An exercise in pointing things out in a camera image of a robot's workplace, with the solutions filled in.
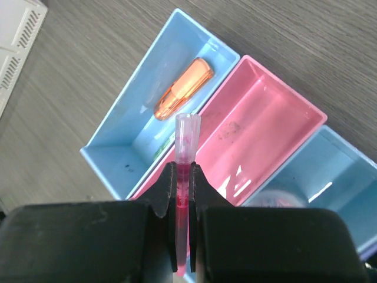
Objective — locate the white mesh file organizer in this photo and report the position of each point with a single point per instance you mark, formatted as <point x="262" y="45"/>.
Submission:
<point x="21" y="21"/>

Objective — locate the purple drawer box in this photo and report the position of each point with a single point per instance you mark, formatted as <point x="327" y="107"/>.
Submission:
<point x="368" y="256"/>

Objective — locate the light blue drawer box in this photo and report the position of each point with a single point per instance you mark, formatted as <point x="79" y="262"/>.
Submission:
<point x="328" y="172"/>

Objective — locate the sky blue drawer box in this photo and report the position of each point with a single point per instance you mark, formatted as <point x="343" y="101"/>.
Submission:
<point x="122" y="148"/>

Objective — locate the red pen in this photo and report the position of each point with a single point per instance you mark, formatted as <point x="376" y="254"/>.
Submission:
<point x="186" y="143"/>

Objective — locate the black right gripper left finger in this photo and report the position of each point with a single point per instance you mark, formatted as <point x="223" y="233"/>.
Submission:
<point x="111" y="241"/>

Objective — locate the pink drawer box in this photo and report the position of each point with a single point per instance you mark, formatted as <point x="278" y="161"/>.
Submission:
<point x="251" y="125"/>

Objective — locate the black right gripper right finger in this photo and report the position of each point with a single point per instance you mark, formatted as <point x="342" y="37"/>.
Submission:
<point x="255" y="244"/>

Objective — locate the orange highlighter marker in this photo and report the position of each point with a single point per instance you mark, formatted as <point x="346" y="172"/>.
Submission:
<point x="183" y="89"/>

